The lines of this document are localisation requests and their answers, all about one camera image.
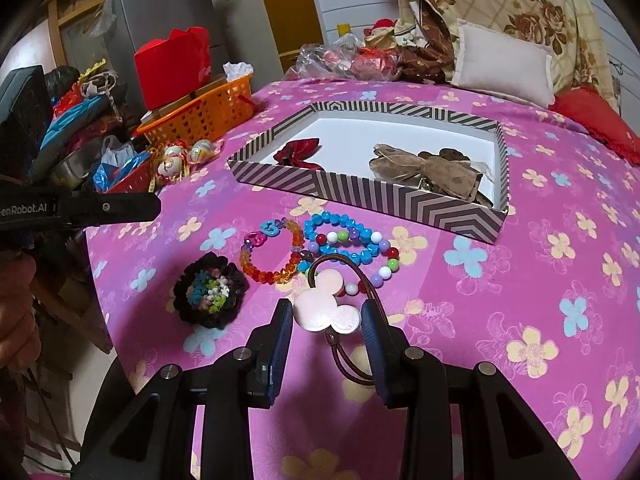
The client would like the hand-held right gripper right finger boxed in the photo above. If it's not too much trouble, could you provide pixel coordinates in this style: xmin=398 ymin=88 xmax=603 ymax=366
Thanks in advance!
xmin=361 ymin=300 xmax=583 ymax=480

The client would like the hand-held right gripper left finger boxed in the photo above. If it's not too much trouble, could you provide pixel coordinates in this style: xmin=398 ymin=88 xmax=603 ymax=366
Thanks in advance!
xmin=75 ymin=298 xmax=295 ymax=480

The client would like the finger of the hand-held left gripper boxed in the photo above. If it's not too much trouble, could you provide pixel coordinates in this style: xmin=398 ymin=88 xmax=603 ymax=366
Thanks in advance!
xmin=55 ymin=191 xmax=162 ymax=227

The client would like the pink mouse-shaped hair tie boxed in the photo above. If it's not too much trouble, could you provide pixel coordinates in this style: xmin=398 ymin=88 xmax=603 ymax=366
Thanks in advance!
xmin=292 ymin=254 xmax=390 ymax=387

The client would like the orange crystal bead bracelet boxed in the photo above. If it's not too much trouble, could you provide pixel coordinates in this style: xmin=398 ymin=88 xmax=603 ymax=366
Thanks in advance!
xmin=241 ymin=217 xmax=307 ymax=285

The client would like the multicolour bead bracelet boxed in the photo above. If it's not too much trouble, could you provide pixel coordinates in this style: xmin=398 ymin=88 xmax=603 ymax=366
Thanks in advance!
xmin=307 ymin=230 xmax=401 ymax=297

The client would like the black crocheted flower scrunchie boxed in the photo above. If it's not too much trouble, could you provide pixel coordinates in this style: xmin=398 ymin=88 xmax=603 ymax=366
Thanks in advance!
xmin=172 ymin=252 xmax=249 ymax=330

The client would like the blue bead bracelet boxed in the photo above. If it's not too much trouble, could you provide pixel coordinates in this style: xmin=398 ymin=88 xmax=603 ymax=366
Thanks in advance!
xmin=304 ymin=211 xmax=383 ymax=266

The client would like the striped cardboard box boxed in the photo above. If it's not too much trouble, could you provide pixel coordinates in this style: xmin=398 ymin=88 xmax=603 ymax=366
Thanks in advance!
xmin=227 ymin=101 xmax=510 ymax=245

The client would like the person's left hand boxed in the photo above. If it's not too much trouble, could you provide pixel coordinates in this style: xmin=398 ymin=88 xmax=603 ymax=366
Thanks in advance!
xmin=0 ymin=254 xmax=41 ymax=372

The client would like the blue plastic bag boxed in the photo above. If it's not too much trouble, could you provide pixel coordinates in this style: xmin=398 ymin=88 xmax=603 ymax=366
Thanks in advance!
xmin=94 ymin=149 xmax=153 ymax=194

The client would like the egg-shaped ornament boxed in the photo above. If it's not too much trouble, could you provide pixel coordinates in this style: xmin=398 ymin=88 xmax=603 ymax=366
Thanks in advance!
xmin=190 ymin=139 xmax=222 ymax=164
xmin=157 ymin=145 xmax=190 ymax=177

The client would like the pink floral bedsheet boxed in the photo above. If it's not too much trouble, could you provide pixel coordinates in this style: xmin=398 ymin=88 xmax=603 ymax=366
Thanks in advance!
xmin=85 ymin=79 xmax=640 ymax=480

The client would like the orange plastic basket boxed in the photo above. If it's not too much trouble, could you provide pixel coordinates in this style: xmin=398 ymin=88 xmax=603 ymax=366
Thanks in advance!
xmin=136 ymin=75 xmax=256 ymax=147

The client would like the red gift bag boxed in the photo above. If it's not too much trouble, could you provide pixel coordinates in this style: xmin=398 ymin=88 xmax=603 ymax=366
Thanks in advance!
xmin=133 ymin=27 xmax=213 ymax=111

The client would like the grey refrigerator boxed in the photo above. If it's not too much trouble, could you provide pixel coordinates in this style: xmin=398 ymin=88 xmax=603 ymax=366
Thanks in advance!
xmin=116 ymin=0 xmax=282 ymax=107

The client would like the brown organza hair bow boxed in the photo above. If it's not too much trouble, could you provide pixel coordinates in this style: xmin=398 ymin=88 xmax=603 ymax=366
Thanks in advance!
xmin=369 ymin=143 xmax=493 ymax=206

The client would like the red satin hair bow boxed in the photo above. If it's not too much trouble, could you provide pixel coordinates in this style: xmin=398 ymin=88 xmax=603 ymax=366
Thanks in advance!
xmin=272 ymin=137 xmax=322 ymax=167

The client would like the clear plastic bag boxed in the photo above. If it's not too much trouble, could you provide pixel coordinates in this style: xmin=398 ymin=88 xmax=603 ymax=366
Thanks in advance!
xmin=287 ymin=35 xmax=401 ymax=82

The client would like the yellow wooden door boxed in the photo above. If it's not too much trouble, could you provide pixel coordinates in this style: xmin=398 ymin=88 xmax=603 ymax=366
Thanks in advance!
xmin=259 ymin=0 xmax=326 ymax=73

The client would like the white pillow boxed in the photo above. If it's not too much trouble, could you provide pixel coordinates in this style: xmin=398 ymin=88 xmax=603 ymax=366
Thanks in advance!
xmin=449 ymin=18 xmax=557 ymax=107

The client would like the brown patterned quilt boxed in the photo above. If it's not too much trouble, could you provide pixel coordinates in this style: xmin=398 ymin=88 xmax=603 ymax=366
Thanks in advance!
xmin=385 ymin=0 xmax=457 ymax=85

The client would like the red santa plush toy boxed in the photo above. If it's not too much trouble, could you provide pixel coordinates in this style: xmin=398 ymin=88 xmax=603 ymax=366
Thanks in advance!
xmin=364 ymin=18 xmax=402 ymax=47

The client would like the red cushion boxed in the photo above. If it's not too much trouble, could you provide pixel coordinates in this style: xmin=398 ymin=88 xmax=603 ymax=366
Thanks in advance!
xmin=552 ymin=87 xmax=640 ymax=167

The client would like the beige floral quilt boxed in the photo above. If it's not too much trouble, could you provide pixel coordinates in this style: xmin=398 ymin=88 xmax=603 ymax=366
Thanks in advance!
xmin=419 ymin=0 xmax=617 ymax=107

